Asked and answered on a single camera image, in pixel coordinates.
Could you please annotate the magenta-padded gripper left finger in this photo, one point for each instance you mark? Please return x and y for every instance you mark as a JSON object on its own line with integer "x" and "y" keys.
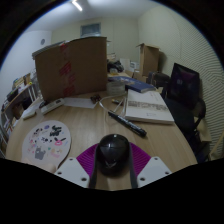
{"x": 71, "y": 170}

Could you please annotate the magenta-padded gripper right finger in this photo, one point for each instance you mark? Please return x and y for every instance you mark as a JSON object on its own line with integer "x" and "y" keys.
{"x": 153, "y": 170}

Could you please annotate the black computer mouse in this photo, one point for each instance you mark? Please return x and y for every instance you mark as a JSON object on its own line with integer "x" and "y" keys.
{"x": 112, "y": 151}

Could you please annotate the white cartoon-print mouse pad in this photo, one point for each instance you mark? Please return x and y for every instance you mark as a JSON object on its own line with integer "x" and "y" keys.
{"x": 46, "y": 143}

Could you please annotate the black marker pen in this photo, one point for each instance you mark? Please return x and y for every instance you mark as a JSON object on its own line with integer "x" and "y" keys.
{"x": 128, "y": 124}

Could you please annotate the white book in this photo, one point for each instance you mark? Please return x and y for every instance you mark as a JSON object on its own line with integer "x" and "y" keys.
{"x": 148, "y": 106}

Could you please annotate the white remote control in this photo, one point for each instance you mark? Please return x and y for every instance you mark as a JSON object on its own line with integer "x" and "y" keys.
{"x": 52, "y": 106}

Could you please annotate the white paper sheet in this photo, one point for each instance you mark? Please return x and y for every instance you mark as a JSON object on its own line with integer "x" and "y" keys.
{"x": 80, "y": 102}

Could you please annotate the small flat white device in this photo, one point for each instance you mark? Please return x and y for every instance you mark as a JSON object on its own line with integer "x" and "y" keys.
{"x": 29, "y": 114}

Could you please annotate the black office chair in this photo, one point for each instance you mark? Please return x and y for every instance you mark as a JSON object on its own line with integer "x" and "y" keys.
{"x": 185, "y": 90}

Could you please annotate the blue book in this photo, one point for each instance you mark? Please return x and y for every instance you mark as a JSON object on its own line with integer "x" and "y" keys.
{"x": 136, "y": 84}

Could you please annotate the clear round container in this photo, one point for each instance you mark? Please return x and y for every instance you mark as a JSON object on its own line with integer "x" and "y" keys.
{"x": 115, "y": 88}

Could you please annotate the dark brown chair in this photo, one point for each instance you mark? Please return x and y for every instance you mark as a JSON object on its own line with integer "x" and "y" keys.
{"x": 159, "y": 80}

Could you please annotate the cluttered shelf unit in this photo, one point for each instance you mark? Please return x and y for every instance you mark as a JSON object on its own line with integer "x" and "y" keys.
{"x": 16, "y": 96}

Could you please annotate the large brown cardboard box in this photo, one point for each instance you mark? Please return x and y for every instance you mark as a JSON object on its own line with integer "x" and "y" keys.
{"x": 80, "y": 66}

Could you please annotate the door with glass panel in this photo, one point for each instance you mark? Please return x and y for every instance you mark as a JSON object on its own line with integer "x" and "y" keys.
{"x": 90, "y": 29}

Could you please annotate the ceiling tube light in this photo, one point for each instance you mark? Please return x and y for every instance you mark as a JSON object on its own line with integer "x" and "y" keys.
{"x": 77, "y": 5}

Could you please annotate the round wall clock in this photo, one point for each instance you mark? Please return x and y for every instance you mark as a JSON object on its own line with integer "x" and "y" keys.
{"x": 42, "y": 41}

